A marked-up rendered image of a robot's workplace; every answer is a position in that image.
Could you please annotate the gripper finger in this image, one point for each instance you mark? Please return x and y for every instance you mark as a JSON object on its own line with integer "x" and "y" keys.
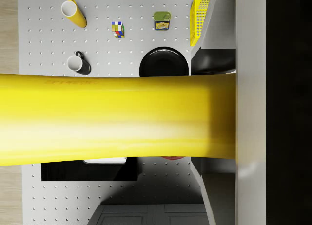
{"x": 217, "y": 59}
{"x": 219, "y": 198}

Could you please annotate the banana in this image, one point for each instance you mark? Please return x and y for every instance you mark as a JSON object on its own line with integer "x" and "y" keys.
{"x": 109, "y": 118}

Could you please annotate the yellow basket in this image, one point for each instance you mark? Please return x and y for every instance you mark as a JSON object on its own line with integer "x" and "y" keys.
{"x": 196, "y": 20}

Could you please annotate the black plate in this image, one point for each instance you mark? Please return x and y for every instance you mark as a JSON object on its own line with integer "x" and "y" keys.
{"x": 163, "y": 63}

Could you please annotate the red plate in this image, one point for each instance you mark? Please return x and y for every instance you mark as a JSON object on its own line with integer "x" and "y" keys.
{"x": 171, "y": 158}

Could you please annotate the flat-sided can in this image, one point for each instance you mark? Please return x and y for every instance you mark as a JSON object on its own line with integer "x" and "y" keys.
{"x": 162, "y": 20}

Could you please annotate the puzzle cube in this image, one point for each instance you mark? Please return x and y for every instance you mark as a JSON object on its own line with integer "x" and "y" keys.
{"x": 118, "y": 29}

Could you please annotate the black mug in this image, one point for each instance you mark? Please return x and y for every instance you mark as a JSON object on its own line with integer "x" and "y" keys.
{"x": 85, "y": 66}

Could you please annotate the yellow mug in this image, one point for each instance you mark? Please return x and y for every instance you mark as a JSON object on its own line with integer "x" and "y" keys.
{"x": 78, "y": 18}

